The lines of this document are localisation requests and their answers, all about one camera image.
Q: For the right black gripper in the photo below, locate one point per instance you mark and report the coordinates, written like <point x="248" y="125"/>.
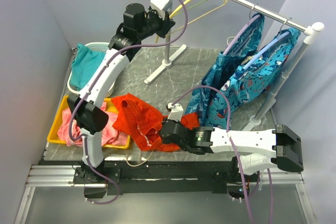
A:
<point x="165" y="140"/>

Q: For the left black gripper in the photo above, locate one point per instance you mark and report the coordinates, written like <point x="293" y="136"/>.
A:
<point x="165" y="24"/>

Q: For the orange shorts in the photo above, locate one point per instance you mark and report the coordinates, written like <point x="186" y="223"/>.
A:
<point x="142" y="122"/>

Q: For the yellow hanger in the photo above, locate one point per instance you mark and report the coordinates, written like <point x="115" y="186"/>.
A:
<point x="178" y="10"/>

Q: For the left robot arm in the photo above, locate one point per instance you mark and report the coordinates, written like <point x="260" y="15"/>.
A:
<point x="138" y="24"/>

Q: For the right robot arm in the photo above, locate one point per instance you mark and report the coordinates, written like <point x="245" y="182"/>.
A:
<point x="258" y="150"/>

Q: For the pink patterned shorts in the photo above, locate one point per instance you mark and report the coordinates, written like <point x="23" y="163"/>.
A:
<point x="109" y="134"/>

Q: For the teal folded shorts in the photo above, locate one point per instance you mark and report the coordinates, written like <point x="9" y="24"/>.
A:
<point x="84" y="66"/>

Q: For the purple hanger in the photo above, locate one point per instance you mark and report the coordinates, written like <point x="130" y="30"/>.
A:
<point x="247" y="25"/>

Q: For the dark blue shark shorts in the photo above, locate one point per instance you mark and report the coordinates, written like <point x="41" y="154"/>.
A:
<point x="223" y="68"/>

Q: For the turquoise shark shorts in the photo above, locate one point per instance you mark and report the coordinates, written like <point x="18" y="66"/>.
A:
<point x="246" y="85"/>

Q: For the light blue hanger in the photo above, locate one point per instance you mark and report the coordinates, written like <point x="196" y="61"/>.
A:
<point x="278" y="38"/>

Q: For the white perforated basket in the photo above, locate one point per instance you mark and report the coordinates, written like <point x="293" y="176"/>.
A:
<point x="99" y="47"/>

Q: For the yellow plastic tray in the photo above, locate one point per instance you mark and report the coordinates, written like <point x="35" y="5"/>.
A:
<point x="53" y="137"/>

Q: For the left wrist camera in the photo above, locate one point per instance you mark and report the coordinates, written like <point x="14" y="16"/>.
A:
<point x="161" y="2"/>

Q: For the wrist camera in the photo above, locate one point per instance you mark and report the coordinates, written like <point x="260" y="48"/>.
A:
<point x="176" y="112"/>
<point x="161" y="2"/>

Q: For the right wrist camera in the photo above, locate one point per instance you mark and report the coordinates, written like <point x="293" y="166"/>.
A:
<point x="176" y="112"/>

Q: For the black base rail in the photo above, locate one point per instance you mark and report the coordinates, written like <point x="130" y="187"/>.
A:
<point x="218" y="177"/>

